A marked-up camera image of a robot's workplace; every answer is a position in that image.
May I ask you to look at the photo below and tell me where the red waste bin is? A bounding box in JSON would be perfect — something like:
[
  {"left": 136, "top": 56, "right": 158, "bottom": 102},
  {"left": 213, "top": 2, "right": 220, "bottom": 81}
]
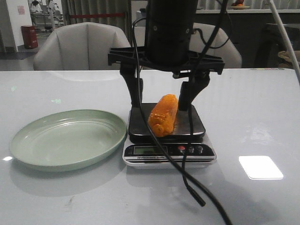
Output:
[{"left": 21, "top": 25, "right": 38, "bottom": 49}]

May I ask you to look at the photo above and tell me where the black cable long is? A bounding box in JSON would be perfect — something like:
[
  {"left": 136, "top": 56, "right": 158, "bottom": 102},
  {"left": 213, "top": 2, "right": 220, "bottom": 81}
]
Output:
[{"left": 127, "top": 0, "right": 233, "bottom": 225}]

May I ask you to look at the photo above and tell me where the white cable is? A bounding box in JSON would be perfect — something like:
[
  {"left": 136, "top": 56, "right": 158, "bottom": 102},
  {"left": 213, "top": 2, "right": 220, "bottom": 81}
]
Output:
[{"left": 267, "top": 0, "right": 300, "bottom": 85}]

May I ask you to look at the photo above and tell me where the black cable short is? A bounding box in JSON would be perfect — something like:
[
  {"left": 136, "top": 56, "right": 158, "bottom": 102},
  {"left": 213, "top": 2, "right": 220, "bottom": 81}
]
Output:
[{"left": 182, "top": 0, "right": 228, "bottom": 207}]

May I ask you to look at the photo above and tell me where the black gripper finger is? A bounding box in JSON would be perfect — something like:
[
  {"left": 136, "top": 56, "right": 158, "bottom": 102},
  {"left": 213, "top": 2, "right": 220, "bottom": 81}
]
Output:
[
  {"left": 179, "top": 75, "right": 210, "bottom": 111},
  {"left": 120, "top": 63, "right": 139, "bottom": 107}
]

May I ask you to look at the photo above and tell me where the orange corn cob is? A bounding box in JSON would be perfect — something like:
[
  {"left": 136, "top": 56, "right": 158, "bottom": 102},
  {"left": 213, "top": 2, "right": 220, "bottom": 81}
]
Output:
[{"left": 148, "top": 94, "right": 178, "bottom": 137}]

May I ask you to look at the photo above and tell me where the grey armchair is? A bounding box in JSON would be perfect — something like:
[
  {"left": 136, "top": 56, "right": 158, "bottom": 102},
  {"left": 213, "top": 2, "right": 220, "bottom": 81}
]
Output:
[
  {"left": 189, "top": 23, "right": 242, "bottom": 68},
  {"left": 33, "top": 22, "right": 130, "bottom": 71}
]

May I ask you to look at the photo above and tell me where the fruit bowl on counter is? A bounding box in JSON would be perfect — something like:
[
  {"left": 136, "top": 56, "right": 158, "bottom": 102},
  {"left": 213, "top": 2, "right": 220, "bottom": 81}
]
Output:
[{"left": 231, "top": 0, "right": 250, "bottom": 10}]

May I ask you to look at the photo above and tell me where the dark sideboard counter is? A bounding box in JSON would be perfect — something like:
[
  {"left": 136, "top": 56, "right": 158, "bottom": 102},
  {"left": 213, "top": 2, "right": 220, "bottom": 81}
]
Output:
[{"left": 194, "top": 9, "right": 300, "bottom": 68}]

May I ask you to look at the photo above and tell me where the green plate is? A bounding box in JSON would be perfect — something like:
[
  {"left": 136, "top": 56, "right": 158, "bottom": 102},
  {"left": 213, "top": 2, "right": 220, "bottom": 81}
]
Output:
[{"left": 10, "top": 110, "right": 127, "bottom": 172}]

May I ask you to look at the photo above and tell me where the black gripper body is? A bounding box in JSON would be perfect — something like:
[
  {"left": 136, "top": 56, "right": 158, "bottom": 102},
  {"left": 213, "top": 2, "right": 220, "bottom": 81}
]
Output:
[{"left": 108, "top": 46, "right": 225, "bottom": 79}]

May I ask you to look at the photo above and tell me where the right grey armchair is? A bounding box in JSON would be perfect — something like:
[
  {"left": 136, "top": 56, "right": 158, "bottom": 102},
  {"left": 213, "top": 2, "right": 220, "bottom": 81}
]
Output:
[{"left": 189, "top": 23, "right": 242, "bottom": 68}]

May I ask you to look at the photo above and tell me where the left grey armchair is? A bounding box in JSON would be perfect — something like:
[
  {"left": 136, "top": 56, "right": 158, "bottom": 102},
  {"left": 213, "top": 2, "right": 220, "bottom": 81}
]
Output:
[{"left": 33, "top": 22, "right": 130, "bottom": 71}]

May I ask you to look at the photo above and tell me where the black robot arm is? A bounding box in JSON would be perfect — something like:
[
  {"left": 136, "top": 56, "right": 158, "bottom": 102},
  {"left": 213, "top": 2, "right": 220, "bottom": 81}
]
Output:
[{"left": 108, "top": 0, "right": 227, "bottom": 111}]

